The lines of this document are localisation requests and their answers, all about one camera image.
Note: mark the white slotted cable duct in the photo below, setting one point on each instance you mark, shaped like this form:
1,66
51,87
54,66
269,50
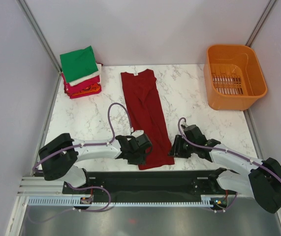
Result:
203,201

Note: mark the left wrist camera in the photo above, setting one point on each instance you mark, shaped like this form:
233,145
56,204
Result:
136,133

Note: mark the dark red t shirt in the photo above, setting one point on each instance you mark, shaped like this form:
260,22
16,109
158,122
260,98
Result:
145,111

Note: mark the right aluminium frame post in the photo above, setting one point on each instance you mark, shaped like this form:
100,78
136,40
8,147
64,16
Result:
261,21

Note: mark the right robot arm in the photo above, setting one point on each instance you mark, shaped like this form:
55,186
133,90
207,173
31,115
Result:
252,177

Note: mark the left aluminium frame post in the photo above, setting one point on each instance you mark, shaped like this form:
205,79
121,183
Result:
39,33

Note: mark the aluminium rail profile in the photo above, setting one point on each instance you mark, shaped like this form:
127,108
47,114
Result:
38,186

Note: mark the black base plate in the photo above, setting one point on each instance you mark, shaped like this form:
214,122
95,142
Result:
150,185

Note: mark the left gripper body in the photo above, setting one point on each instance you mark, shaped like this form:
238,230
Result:
139,159

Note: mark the orange print folded t shirt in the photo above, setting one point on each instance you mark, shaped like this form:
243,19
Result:
91,90

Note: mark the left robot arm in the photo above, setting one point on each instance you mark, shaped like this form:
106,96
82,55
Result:
58,157

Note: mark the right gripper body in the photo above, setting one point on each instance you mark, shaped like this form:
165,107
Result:
182,148

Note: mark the white folded t shirt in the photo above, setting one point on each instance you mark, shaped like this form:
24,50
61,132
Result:
96,75

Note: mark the green folded t shirt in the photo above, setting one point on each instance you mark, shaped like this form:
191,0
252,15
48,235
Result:
78,64

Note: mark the orange plastic basket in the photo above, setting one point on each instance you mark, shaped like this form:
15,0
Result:
233,77

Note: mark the pink red folded t shirt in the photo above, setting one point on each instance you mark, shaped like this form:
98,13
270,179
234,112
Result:
72,91

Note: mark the aluminium frame post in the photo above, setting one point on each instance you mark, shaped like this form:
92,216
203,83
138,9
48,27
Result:
261,21
39,33

